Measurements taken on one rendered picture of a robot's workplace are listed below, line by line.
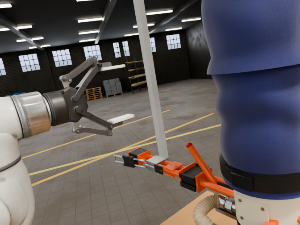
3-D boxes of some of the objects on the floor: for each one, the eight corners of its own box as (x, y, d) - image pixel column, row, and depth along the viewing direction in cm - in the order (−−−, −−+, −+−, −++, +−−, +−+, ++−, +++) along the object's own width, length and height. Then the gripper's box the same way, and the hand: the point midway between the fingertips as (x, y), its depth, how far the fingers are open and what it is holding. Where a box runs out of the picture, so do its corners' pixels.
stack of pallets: (102, 97, 1667) (100, 86, 1652) (103, 97, 1596) (101, 87, 1581) (87, 100, 1640) (85, 89, 1625) (87, 101, 1569) (85, 89, 1554)
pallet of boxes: (121, 93, 1703) (118, 77, 1680) (122, 94, 1629) (119, 77, 1606) (105, 96, 1674) (102, 81, 1651) (106, 97, 1600) (103, 81, 1577)
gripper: (26, 54, 50) (111, 46, 62) (54, 160, 55) (127, 132, 67) (34, 49, 44) (126, 41, 56) (64, 167, 49) (143, 136, 62)
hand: (123, 92), depth 61 cm, fingers open, 13 cm apart
